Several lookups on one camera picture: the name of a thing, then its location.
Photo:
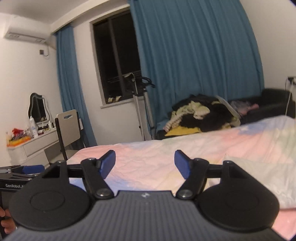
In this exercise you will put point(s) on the black sofa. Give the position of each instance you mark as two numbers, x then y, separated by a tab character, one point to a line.
271	102

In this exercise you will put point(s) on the white lotion bottle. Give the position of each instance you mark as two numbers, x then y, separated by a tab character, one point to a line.
33	127

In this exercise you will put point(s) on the metal clothes rack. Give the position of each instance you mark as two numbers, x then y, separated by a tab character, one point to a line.
142	104

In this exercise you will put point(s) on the pile of dark clothes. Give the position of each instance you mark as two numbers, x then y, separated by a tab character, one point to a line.
200	114

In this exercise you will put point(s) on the beige chair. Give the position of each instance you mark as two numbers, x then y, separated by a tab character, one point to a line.
69	135

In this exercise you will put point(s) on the light grey trousers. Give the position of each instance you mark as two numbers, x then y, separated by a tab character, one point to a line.
278	177

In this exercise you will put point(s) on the pastel tie-dye bed sheet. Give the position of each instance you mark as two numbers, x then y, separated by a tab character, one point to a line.
264	149

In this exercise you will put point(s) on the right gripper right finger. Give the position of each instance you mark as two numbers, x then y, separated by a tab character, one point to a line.
194	171

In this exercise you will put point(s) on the black framed vanity mirror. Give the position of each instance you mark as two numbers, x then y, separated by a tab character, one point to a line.
38	108

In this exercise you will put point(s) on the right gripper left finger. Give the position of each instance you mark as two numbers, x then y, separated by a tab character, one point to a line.
95	171

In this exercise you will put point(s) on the person's left hand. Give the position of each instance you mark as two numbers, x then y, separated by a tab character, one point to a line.
8	224

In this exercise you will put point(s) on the blue curtain left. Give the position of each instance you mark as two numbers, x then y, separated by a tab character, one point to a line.
69	81

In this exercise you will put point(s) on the dark window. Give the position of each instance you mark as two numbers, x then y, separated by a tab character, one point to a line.
117	55

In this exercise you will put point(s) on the colourful snack packets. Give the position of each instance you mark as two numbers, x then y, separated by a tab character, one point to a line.
17	137

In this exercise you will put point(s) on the white air conditioner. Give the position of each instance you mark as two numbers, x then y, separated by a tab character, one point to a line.
24	29

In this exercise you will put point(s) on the blue curtain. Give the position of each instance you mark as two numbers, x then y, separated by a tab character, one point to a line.
195	47
69	81

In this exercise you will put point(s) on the blue curtain right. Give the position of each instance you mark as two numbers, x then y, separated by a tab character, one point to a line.
195	47

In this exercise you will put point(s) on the white dressing table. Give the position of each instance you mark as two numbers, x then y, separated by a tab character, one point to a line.
38	151

